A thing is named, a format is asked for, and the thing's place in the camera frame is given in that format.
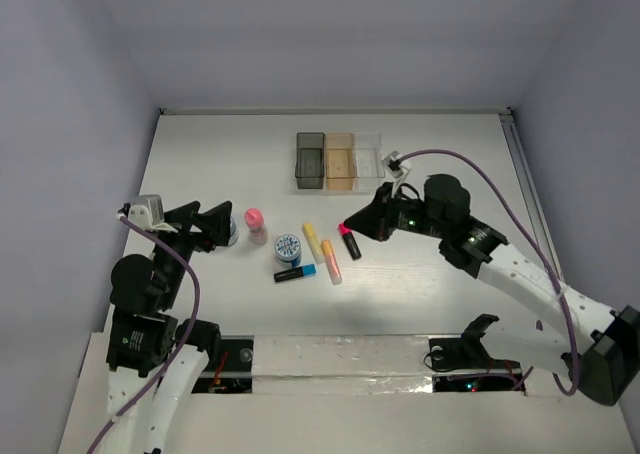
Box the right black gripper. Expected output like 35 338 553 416
344 179 449 239

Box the pink capped black highlighter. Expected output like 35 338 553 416
338 223 362 260

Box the pink capped glue bottle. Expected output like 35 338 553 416
244 208 268 245

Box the yellow highlighter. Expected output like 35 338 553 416
302 222 325 264

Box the blue capped black highlighter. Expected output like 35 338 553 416
273 264 316 283

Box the blue white round jar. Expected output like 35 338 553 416
274 234 302 268

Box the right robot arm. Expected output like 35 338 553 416
344 174 639 406

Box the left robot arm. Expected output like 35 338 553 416
88 195 236 453

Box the clear plastic container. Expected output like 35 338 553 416
353 132 385 192

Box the orange highlighter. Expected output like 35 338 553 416
321 239 342 285

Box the orange translucent container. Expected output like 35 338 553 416
325 132 355 191

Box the grey translucent container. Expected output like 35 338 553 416
295 132 325 190

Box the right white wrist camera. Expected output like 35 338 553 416
382 151 412 181

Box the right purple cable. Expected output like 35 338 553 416
399 148 581 398

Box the aluminium rail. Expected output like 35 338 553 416
498 109 564 281

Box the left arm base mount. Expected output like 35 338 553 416
192 337 254 394

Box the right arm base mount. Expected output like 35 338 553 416
422 314 525 394

